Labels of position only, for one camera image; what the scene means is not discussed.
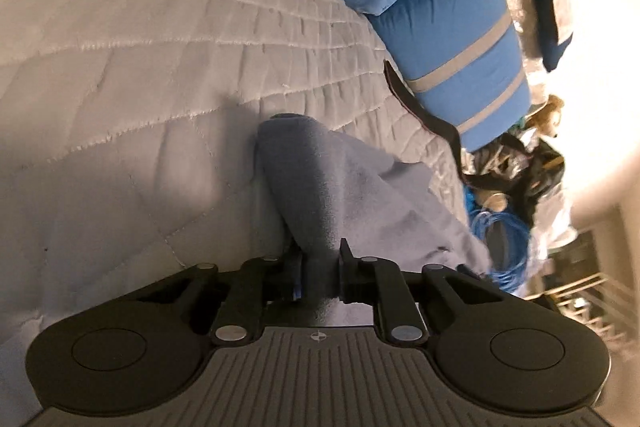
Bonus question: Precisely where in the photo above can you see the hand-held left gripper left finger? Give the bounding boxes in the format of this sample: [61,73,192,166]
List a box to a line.
[135,252,306,348]

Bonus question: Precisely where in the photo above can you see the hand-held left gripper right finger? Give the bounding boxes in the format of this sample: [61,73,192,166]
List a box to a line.
[337,238,506,348]

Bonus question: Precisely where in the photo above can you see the grey-blue fleece garment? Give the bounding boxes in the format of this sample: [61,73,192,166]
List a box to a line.
[255,113,493,328]

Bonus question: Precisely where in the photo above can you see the white plastic bag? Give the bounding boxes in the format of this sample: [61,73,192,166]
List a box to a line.
[532,187,581,250]

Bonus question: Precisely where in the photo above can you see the black bag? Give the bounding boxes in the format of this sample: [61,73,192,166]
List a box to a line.
[510,139,566,228]

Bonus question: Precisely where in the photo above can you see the brown teddy bear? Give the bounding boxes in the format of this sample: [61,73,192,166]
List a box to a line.
[525,94,563,140]

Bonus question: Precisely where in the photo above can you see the grey quilted bedspread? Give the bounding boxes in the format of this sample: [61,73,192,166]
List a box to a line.
[0,0,471,408]

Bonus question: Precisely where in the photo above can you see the beige slatted rack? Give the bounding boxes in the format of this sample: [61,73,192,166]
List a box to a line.
[525,197,640,358]

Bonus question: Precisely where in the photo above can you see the dark blue folded cloth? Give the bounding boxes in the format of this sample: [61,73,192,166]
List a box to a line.
[517,0,576,72]

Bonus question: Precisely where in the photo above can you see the black strap with red edge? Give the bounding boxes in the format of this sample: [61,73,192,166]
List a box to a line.
[382,59,536,192]

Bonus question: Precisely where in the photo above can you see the blue cable coil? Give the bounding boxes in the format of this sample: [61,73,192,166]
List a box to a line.
[462,184,533,295]

